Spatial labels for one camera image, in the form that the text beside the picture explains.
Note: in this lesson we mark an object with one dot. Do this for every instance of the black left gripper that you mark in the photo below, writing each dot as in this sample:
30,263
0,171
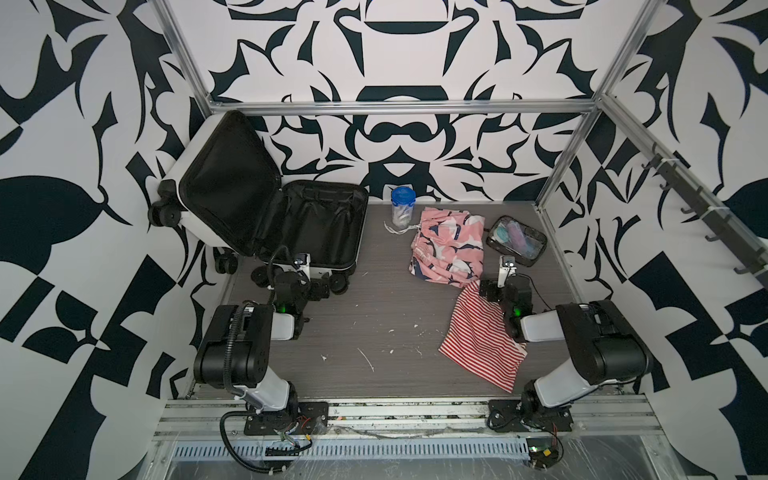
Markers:
315,285

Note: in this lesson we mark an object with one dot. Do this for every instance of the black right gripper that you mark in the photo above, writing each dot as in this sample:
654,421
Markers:
491,290

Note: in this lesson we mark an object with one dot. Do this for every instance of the red white striped cloth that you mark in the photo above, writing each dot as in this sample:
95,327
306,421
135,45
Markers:
478,342

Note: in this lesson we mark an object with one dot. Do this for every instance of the clear toiletry pouch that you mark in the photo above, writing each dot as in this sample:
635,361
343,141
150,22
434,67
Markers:
509,236

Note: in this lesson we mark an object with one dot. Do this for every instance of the pink patterned shorts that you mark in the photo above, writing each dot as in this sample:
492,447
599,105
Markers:
448,247

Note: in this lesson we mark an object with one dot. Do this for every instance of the clear bottle blue cap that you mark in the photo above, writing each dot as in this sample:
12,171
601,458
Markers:
403,200

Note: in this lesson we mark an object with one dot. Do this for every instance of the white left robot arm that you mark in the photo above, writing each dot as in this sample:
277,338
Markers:
234,353

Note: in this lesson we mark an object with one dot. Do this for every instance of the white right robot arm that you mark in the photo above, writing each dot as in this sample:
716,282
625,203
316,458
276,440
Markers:
604,349

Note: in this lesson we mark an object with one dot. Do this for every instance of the white suitcase black lining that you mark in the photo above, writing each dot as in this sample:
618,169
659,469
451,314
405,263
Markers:
227,190

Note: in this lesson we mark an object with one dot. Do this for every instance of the small green circuit board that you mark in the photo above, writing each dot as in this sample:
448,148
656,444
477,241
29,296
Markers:
544,453

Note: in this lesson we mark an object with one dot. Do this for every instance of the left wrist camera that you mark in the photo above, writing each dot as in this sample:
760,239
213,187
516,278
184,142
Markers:
301,264

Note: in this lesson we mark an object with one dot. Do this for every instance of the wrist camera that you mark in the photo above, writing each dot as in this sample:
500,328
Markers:
301,264
507,268

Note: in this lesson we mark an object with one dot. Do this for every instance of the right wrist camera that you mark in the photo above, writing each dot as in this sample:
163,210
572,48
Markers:
507,268

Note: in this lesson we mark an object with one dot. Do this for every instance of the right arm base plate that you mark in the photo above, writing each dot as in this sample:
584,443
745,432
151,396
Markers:
512,415

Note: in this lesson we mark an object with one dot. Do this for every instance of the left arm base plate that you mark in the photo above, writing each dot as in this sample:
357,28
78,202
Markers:
303,418

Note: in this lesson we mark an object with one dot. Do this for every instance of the aluminium frame rail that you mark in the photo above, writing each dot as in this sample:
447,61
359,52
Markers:
406,107

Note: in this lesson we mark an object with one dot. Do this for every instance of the black wall hook rack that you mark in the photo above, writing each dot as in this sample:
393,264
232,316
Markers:
701,204

